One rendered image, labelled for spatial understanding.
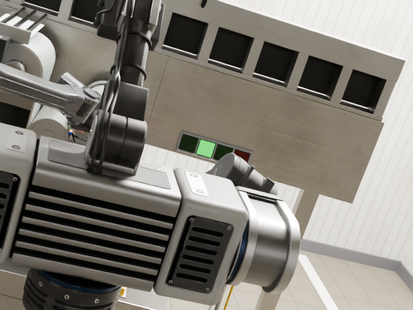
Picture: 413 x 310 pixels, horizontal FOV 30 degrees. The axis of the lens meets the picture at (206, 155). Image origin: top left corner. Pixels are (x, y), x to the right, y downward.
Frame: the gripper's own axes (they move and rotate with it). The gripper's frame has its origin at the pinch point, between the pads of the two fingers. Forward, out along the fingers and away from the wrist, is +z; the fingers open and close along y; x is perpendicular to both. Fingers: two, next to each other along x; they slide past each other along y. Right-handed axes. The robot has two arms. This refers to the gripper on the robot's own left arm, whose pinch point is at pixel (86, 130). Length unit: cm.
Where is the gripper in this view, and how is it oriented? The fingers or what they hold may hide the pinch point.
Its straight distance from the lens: 213.0
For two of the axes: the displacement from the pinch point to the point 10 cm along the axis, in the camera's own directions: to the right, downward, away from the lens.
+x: 1.9, -9.0, 3.9
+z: -2.1, 3.5, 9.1
